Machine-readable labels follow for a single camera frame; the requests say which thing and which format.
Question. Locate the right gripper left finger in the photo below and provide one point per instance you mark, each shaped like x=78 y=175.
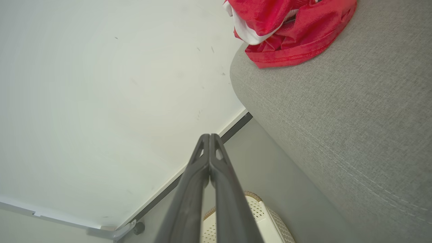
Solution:
x=189 y=202

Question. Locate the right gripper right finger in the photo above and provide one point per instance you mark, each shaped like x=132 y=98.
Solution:
x=233 y=209

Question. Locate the grey metal frame leg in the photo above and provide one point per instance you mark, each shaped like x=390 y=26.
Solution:
x=67 y=221

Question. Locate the black caster wheel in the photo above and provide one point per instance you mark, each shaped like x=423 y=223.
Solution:
x=139 y=228

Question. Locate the white perforated laundry basket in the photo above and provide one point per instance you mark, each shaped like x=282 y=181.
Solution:
x=266 y=226

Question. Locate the red basketball jersey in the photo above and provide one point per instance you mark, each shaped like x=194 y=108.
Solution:
x=303 y=37

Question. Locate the grey fabric sofa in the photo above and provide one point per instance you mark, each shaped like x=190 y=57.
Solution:
x=354 y=135

